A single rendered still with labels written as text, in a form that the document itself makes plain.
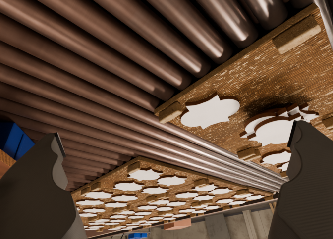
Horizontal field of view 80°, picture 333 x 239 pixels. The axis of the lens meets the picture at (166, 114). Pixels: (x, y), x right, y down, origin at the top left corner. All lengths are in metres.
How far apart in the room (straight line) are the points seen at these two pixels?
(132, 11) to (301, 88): 0.39
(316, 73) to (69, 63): 0.48
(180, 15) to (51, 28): 0.19
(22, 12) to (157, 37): 0.19
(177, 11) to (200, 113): 0.24
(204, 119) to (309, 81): 0.23
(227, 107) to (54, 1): 0.37
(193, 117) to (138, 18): 0.26
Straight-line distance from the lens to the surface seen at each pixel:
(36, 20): 0.37
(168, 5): 0.32
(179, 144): 0.67
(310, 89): 0.56
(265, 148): 0.80
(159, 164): 0.78
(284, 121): 0.49
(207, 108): 0.47
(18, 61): 0.44
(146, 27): 0.34
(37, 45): 0.40
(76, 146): 0.68
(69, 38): 0.37
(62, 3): 0.34
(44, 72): 0.44
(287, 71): 0.47
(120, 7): 0.33
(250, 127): 0.50
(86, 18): 0.34
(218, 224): 10.54
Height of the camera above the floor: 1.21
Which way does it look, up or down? 34 degrees down
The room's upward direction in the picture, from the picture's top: 174 degrees clockwise
